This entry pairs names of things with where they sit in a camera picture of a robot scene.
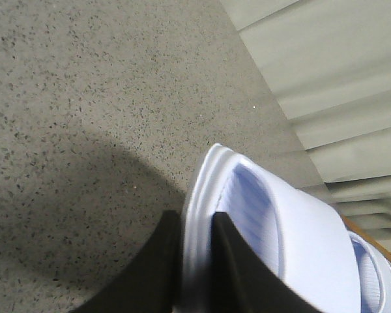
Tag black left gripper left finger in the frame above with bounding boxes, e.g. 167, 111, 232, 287
73, 211, 181, 312

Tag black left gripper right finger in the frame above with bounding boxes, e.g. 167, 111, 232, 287
210, 212, 318, 313

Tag light blue slipper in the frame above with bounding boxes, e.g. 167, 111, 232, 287
177, 144, 391, 312

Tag wooden table edge strip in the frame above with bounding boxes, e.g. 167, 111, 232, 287
340, 214, 391, 263

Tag beige pleated curtain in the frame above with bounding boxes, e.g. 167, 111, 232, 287
222, 1, 391, 251

